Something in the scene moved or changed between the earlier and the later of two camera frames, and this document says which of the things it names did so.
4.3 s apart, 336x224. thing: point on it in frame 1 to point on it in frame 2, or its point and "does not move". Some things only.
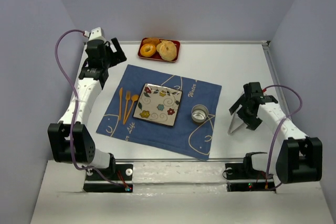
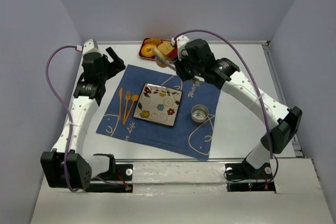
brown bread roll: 151,40 does not move
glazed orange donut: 147,50 does not move
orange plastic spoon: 134,98 does not move
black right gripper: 245,112 to 180,64
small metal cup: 199,113 does not move
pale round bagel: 168,51 to 161,59
